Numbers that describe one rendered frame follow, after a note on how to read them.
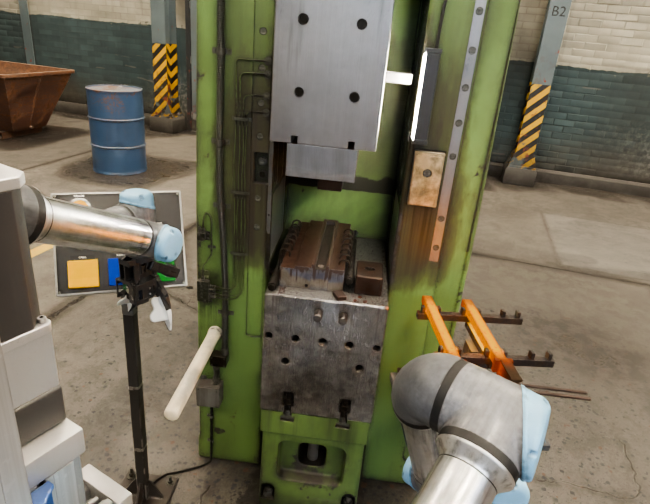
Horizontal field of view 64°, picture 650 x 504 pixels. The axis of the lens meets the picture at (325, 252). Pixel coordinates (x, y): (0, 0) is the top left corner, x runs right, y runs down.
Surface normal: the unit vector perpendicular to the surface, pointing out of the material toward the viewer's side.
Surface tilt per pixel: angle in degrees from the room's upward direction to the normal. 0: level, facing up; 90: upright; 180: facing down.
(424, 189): 90
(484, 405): 32
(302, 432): 90
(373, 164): 90
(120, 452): 0
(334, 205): 90
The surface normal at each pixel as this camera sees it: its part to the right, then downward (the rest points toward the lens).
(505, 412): -0.20, -0.58
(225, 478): 0.08, -0.91
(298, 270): -0.09, 0.39
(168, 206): 0.33, -0.11
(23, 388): 0.85, 0.27
